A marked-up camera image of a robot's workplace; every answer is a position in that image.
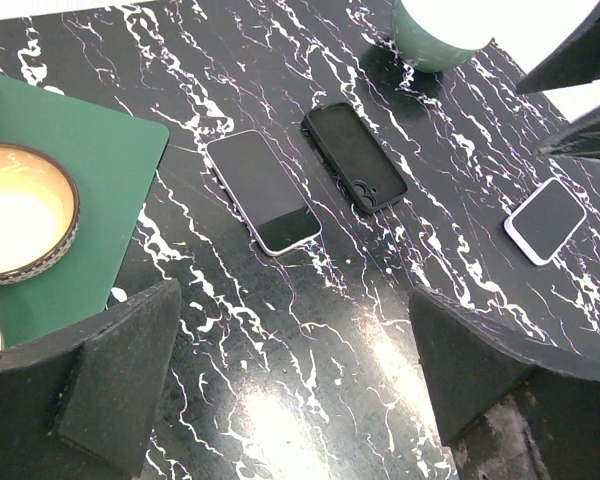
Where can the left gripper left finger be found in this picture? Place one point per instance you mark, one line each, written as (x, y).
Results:
(81, 402)

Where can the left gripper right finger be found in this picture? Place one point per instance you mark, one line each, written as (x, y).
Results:
(507, 405)

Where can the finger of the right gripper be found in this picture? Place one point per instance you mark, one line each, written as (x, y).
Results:
(576, 61)
(580, 139)

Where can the black phone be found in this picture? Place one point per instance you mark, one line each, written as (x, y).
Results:
(264, 194)

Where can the phone in lilac case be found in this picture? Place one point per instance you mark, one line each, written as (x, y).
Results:
(542, 224)

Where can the large white bowl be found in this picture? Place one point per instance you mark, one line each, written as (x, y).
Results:
(434, 36)

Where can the bronze metal bowl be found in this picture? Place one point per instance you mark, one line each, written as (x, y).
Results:
(39, 212)

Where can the dark green mat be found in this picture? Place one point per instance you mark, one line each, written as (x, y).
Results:
(112, 157)

